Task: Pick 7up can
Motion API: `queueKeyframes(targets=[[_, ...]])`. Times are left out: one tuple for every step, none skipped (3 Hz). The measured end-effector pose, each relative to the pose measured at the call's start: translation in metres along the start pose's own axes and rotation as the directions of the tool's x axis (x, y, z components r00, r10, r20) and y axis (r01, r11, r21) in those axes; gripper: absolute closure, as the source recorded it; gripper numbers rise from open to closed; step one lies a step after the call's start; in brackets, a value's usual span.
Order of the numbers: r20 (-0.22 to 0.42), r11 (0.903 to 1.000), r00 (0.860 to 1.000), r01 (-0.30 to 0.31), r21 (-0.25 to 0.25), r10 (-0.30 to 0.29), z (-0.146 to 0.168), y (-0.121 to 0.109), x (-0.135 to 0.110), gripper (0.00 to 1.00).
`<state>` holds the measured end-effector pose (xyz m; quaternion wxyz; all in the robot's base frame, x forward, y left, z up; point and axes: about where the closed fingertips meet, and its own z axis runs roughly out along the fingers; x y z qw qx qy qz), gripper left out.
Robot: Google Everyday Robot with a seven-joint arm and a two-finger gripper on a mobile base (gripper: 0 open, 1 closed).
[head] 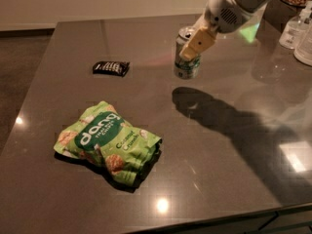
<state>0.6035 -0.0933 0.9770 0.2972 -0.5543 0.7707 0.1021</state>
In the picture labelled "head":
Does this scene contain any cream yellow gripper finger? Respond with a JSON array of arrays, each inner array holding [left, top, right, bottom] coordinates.
[[179, 27, 216, 61]]

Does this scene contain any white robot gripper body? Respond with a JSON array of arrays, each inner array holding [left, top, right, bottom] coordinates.
[[194, 0, 254, 34]]

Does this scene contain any green white 7up can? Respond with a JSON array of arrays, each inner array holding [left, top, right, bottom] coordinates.
[[174, 26, 201, 79]]

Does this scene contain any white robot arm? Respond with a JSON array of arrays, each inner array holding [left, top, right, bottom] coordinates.
[[179, 0, 270, 61]]

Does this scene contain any dark box stand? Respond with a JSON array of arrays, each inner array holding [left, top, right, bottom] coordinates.
[[259, 0, 300, 33]]

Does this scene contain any clear plastic bottle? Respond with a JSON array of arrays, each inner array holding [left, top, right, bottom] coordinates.
[[279, 7, 311, 50], [293, 26, 312, 66]]

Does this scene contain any black snack bar wrapper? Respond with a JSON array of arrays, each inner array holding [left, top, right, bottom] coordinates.
[[93, 61, 130, 77]]

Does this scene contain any green dang chips bag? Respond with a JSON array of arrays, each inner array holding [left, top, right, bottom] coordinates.
[[54, 101, 162, 187]]

